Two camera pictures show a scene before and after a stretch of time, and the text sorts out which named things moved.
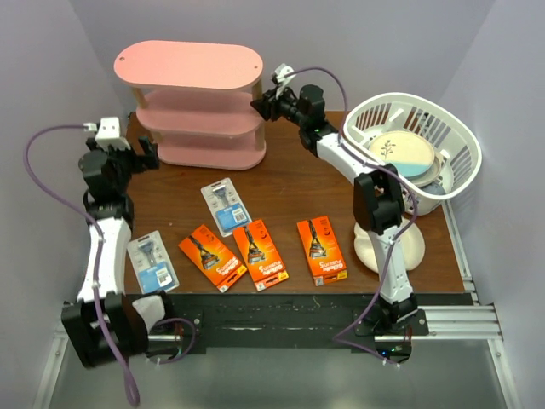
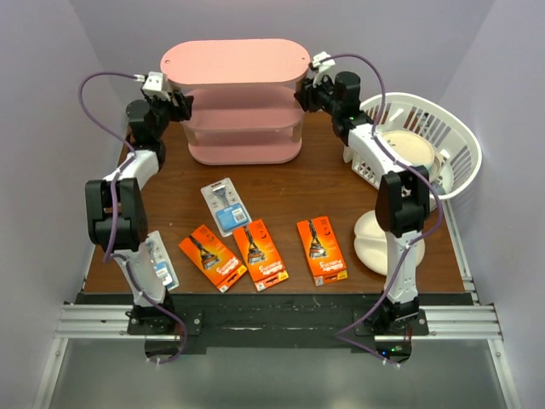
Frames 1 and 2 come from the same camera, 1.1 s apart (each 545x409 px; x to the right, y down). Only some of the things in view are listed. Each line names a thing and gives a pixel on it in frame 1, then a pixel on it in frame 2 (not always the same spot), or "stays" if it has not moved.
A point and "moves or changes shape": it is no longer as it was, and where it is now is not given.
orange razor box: (213, 258) stays
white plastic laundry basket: (433, 151) stays
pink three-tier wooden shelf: (197, 98) moves or changes shape
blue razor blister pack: (152, 264) stays
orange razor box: (260, 256) stays
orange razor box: (322, 250) stays
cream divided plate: (411, 243) stays
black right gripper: (269, 105) → (307, 95)
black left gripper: (140, 162) → (181, 112)
